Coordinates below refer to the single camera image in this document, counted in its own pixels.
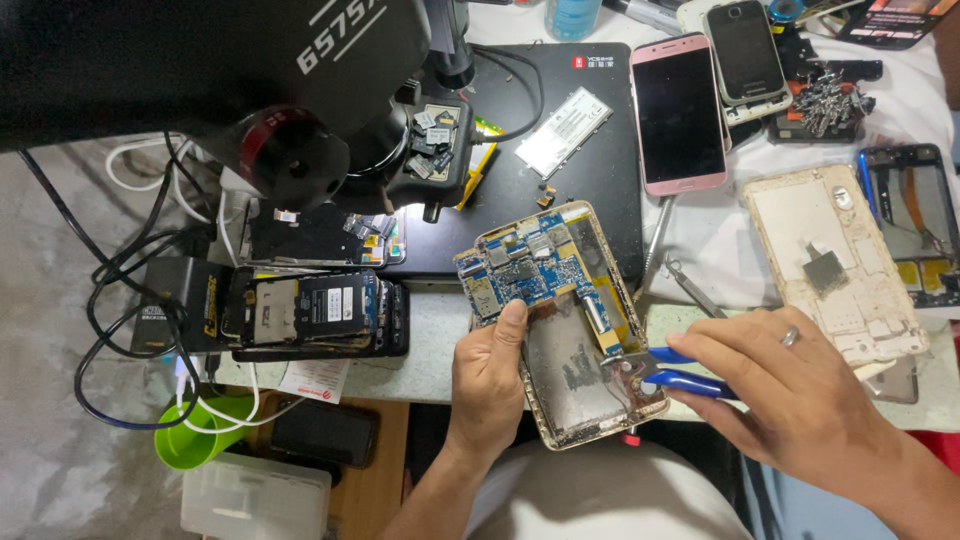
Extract person's left hand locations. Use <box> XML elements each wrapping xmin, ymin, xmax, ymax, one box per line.
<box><xmin>444</xmin><ymin>298</ymin><xmax>530</xmax><ymax>456</ymax></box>

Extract person's right hand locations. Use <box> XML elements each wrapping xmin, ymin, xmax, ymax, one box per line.
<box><xmin>664</xmin><ymin>305</ymin><xmax>912</xmax><ymax>481</ymax></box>

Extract blue-handled cutting pliers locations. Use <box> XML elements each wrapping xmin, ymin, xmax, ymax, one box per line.
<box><xmin>600</xmin><ymin>345</ymin><xmax>740</xmax><ymax>401</ymax></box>

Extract gold phone with board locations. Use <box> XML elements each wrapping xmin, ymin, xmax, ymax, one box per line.
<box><xmin>453</xmin><ymin>199</ymin><xmax>671</xmax><ymax>452</ymax></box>

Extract metal pliers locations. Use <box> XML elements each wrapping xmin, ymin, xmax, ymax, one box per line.
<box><xmin>663</xmin><ymin>257</ymin><xmax>729</xmax><ymax>320</ymax></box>

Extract silver screwdriver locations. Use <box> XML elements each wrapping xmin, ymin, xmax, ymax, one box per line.
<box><xmin>633</xmin><ymin>196</ymin><xmax>676</xmax><ymax>301</ymax></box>

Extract white phone back cover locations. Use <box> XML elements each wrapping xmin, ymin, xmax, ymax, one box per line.
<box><xmin>741</xmin><ymin>164</ymin><xmax>931</xmax><ymax>369</ymax></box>

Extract person's white shorts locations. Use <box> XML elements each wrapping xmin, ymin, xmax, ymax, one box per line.
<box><xmin>463</xmin><ymin>438</ymin><xmax>755</xmax><ymax>540</ymax></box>

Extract pink smartphone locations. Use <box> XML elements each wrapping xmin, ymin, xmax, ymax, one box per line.
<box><xmin>630</xmin><ymin>32</ymin><xmax>729</xmax><ymax>198</ymax></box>

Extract black work mat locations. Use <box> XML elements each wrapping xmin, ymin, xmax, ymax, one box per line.
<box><xmin>390</xmin><ymin>42</ymin><xmax>646</xmax><ymax>283</ymax></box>

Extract silver phone battery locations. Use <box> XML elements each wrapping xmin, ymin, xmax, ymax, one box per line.
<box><xmin>514</xmin><ymin>86</ymin><xmax>614</xmax><ymax>180</ymax></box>

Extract black and silver smartphone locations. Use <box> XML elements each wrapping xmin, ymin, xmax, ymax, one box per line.
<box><xmin>701</xmin><ymin>0</ymin><xmax>794</xmax><ymax>108</ymax></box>

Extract pile of memory cards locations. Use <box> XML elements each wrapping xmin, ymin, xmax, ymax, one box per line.
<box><xmin>405</xmin><ymin>110</ymin><xmax>460</xmax><ymax>181</ymax></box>

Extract blue bottle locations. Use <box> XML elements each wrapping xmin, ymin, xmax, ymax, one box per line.
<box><xmin>544</xmin><ymin>0</ymin><xmax>603</xmax><ymax>42</ymax></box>

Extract dark tablet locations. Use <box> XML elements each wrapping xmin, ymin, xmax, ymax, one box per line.
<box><xmin>836</xmin><ymin>0</ymin><xmax>960</xmax><ymax>51</ymax></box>

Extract stack of disassembled black phones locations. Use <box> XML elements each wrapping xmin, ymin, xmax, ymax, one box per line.
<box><xmin>220</xmin><ymin>266</ymin><xmax>411</xmax><ymax>364</ymax></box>

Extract black phone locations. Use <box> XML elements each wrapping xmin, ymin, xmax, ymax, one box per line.
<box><xmin>270</xmin><ymin>397</ymin><xmax>380</xmax><ymax>470</ymax></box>

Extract white paper slip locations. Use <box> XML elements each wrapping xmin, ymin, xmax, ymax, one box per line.
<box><xmin>278</xmin><ymin>358</ymin><xmax>351</xmax><ymax>405</ymax></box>

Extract disassembled phone with parts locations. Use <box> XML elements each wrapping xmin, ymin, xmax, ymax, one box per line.
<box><xmin>240</xmin><ymin>201</ymin><xmax>407</xmax><ymax>269</ymax></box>

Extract clear plastic box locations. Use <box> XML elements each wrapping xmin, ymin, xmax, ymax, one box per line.
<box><xmin>180</xmin><ymin>451</ymin><xmax>333</xmax><ymax>540</ymax></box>

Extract green plastic cup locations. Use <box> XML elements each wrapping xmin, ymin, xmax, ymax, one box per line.
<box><xmin>154</xmin><ymin>394</ymin><xmax>258</xmax><ymax>471</ymax></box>

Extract black charger box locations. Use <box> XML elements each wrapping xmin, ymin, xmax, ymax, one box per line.
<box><xmin>131</xmin><ymin>256</ymin><xmax>234</xmax><ymax>355</ymax></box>

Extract black microscope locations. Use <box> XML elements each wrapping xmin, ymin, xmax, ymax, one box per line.
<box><xmin>0</xmin><ymin>0</ymin><xmax>481</xmax><ymax>225</ymax></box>

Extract blue phone frame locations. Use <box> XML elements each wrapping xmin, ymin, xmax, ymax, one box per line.
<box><xmin>856</xmin><ymin>143</ymin><xmax>960</xmax><ymax>310</ymax></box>

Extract white cable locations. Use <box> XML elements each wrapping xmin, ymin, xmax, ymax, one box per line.
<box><xmin>174</xmin><ymin>355</ymin><xmax>305</xmax><ymax>435</ymax></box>

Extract bundle of black cables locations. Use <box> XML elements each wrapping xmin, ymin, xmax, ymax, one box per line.
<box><xmin>16</xmin><ymin>131</ymin><xmax>226</xmax><ymax>432</ymax></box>

